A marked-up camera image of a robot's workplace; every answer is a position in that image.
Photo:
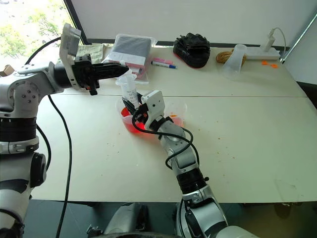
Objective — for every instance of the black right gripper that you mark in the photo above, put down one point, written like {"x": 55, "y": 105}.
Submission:
{"x": 140, "y": 115}

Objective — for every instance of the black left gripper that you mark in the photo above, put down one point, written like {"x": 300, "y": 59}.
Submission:
{"x": 83, "y": 72}

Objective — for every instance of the clear measuring cup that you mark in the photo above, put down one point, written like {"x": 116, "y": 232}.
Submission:
{"x": 129, "y": 86}

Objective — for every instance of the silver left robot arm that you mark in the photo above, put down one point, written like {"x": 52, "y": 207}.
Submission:
{"x": 22, "y": 94}

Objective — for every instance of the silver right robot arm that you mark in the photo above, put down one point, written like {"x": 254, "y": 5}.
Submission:
{"x": 188, "y": 168}

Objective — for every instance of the clear cup with red liquid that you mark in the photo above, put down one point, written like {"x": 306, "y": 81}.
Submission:
{"x": 128, "y": 122}

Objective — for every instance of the clear cup with orange residue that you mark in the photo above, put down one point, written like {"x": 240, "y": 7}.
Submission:
{"x": 177, "y": 111}

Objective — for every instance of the grey packet in plastic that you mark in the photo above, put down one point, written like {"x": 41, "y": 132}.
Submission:
{"x": 119, "y": 58}

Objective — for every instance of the pale green folded cloth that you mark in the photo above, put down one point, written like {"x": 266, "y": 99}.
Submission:
{"x": 90, "y": 51}

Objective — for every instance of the grey and white flat pack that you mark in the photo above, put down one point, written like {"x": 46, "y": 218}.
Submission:
{"x": 132, "y": 49}

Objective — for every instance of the blue capped white marker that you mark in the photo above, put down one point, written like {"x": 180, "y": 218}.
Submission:
{"x": 164, "y": 65}

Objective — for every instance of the pink marker pen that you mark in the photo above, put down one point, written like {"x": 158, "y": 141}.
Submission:
{"x": 163, "y": 60}

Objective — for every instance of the black glove pile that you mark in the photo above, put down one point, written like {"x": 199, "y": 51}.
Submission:
{"x": 192, "y": 50}

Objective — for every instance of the brown cardboard box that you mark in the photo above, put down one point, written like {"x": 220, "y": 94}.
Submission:
{"x": 6, "y": 70}

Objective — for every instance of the clear plastic conical beaker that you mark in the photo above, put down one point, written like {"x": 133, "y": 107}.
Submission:
{"x": 234, "y": 62}

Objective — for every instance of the dark rounded grey shape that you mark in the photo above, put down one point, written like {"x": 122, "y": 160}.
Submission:
{"x": 127, "y": 218}

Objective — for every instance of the small orange piece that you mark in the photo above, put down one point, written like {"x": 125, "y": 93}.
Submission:
{"x": 265, "y": 62}
{"x": 274, "y": 66}

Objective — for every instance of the white power strip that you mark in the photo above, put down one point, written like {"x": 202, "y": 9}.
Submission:
{"x": 262, "y": 54}

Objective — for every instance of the white plug adapter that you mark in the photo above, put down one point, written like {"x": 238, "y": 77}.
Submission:
{"x": 269, "y": 39}

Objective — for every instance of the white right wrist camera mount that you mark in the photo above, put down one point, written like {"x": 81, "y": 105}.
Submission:
{"x": 154, "y": 106}

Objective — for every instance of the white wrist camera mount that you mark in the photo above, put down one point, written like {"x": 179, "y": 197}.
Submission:
{"x": 154, "y": 106}
{"x": 67, "y": 47}

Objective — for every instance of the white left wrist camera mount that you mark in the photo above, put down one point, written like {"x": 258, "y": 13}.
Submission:
{"x": 67, "y": 47}

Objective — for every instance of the black window frame bar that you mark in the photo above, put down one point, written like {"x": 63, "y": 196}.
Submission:
{"x": 78, "y": 22}

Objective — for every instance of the silver metal frame bar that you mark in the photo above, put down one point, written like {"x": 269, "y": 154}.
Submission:
{"x": 298, "y": 37}

